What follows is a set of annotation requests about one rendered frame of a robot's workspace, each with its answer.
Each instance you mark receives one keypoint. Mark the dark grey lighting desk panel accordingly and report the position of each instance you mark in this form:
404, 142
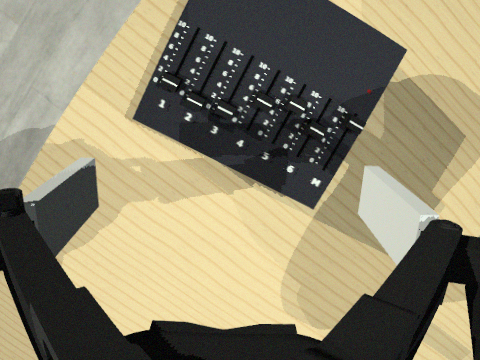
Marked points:
228, 54

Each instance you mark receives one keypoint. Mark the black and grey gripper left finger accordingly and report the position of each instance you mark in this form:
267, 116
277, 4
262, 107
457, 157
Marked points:
62, 322

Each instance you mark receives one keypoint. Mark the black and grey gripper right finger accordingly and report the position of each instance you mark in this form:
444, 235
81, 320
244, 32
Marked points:
391, 324

